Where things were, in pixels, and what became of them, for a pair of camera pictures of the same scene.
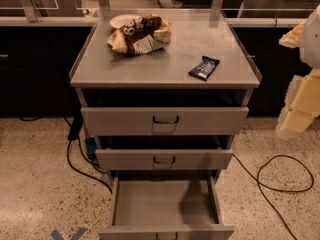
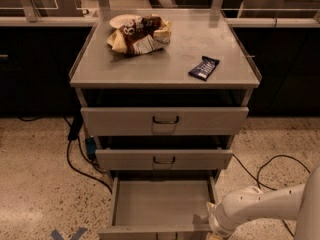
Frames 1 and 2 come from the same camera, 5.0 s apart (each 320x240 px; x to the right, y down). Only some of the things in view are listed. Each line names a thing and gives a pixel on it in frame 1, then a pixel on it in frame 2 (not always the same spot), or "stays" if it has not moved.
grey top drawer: [168, 121] stays
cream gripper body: [311, 44] to [219, 221]
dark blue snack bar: [205, 68] stays
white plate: [121, 20] stays
